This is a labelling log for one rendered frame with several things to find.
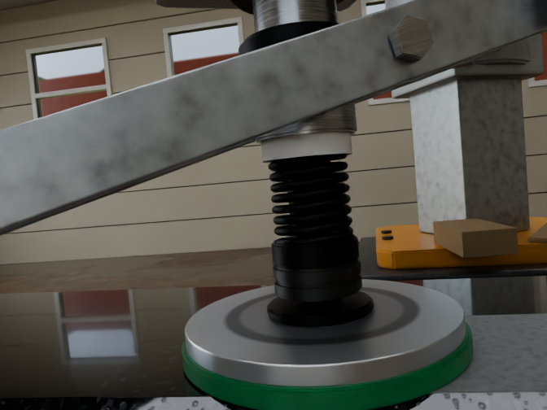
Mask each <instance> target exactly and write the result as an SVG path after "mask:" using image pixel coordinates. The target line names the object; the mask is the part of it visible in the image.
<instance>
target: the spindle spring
mask: <svg viewBox="0 0 547 410"><path fill-rule="evenodd" d="M347 156H348V155H347V154H333V155H312V156H304V157H295V158H289V159H279V160H275V161H273V162H271V163H270V164H269V165H268V166H269V169H270V170H271V171H273V172H274V173H272V174H270V175H269V179H270V180H271V181H275V182H280V183H275V184H272V185H271V186H270V190H271V191H273V192H274V193H278V192H287V191H288V190H295V189H302V188H308V187H314V186H320V185H329V184H332V186H331V187H326V188H320V189H314V190H303V191H296V192H290V193H284V194H275V195H274V196H272V198H271V200H272V202H273V203H289V202H294V201H300V200H307V199H313V198H324V197H329V196H333V198H330V199H325V200H320V201H314V202H307V203H295V204H287V205H278V206H274V207H273V208H272V210H273V212H274V213H275V214H283V213H292V212H306V211H313V210H319V209H324V208H329V207H333V208H334V210H329V211H324V212H314V213H308V214H301V215H293V216H290V215H281V216H276V217H274V219H273V222H274V223H275V224H276V225H282V226H278V227H276V228H275V230H274V233H275V234H277V235H278V236H296V235H305V234H313V233H324V232H329V231H333V230H336V232H335V233H328V234H323V235H318V236H312V237H304V238H279V239H278V240H277V243H279V244H289V245H300V244H315V243H324V242H335V241H338V240H342V239H345V238H348V237H350V236H352V234H353V229H352V227H350V226H349V225H350V224H351V223H352V217H351V216H348V214H349V213H350V212H351V211H352V208H351V207H350V206H349V205H347V203H349V201H350V200H351V198H350V195H348V194H344V193H346V192H347V191H349V189H350V186H349V185H348V184H347V183H339V182H343V181H346V180H347V179H348V178H349V175H348V174H347V173H346V172H340V171H343V170H345V169H347V168H348V164H347V163H346V162H330V164H320V165H314V166H308V167H302V168H293V169H287V170H286V168H287V167H291V166H297V165H302V164H313V163H320V162H326V161H332V160H338V159H345V158H346V157H347ZM330 172H331V175H330V176H324V177H314V178H308V179H302V180H296V181H287V179H290V178H296V177H306V176H312V175H318V174H324V173H330ZM332 219H335V221H331V222H328V223H323V224H317V225H306V226H296V227H291V225H297V224H305V223H312V222H318V221H324V220H332Z"/></svg>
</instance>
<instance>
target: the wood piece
mask: <svg viewBox="0 0 547 410"><path fill-rule="evenodd" d="M433 230H434V242H435V243H436V244H438V245H439V246H442V247H443V248H445V249H447V250H449V251H451V252H453V253H455V254H457V255H460V256H461V257H462V258H473V257H484V256H496V255H517V254H518V253H519V249H518V235H517V228H515V227H511V226H508V225H502V224H498V223H494V222H491V221H487V220H481V219H477V218H474V219H465V220H444V221H434V222H433Z"/></svg>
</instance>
